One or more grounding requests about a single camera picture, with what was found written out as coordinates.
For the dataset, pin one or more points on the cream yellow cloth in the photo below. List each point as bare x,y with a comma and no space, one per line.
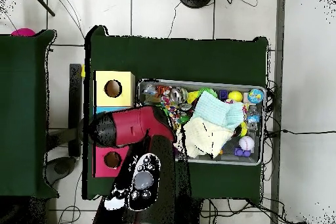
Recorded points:
205,137

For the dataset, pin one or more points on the blue globe ball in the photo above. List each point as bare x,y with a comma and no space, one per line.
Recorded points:
255,96

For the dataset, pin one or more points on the clear shallow mesh bin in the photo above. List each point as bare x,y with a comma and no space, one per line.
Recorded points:
257,129

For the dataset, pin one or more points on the plain yellow ball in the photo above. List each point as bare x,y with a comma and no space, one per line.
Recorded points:
235,96

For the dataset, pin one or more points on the magenta bowl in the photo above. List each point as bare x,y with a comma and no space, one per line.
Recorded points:
23,32

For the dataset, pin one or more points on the crushed silver can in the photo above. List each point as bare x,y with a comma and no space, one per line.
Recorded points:
179,95

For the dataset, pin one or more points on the black rod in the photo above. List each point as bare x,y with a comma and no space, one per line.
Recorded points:
42,2

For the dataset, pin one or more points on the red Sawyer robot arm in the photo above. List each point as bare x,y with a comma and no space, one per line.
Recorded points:
131,127

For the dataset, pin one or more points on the white baseball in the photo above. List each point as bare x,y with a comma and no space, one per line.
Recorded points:
246,143

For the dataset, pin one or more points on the side table with green cloth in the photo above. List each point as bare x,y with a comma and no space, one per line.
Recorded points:
23,124

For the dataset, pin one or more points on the wooden box with three holes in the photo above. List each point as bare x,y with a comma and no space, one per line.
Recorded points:
113,88

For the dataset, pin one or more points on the mint green cloth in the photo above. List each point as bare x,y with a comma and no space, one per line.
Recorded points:
215,109

